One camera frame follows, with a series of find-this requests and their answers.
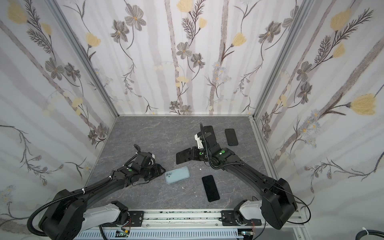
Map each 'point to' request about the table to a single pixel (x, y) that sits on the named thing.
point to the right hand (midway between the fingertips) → (185, 150)
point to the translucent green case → (177, 175)
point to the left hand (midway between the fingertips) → (162, 168)
